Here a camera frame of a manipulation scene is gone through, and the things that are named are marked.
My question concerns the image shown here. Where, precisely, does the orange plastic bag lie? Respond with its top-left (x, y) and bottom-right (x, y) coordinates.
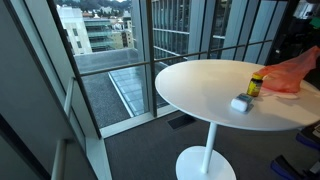
top-left (256, 46), bottom-right (320, 93)

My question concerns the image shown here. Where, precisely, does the amber bottle yellow cap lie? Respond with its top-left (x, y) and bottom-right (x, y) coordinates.
top-left (247, 73), bottom-right (263, 97)

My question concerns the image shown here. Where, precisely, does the white round table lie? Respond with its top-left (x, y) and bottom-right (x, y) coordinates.
top-left (155, 60), bottom-right (320, 180)

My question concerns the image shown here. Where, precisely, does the white and blue box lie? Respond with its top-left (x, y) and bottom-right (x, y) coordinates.
top-left (230, 93), bottom-right (254, 112)

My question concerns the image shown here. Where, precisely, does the blue black equipment base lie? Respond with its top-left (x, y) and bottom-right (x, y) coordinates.
top-left (270, 121), bottom-right (320, 180)

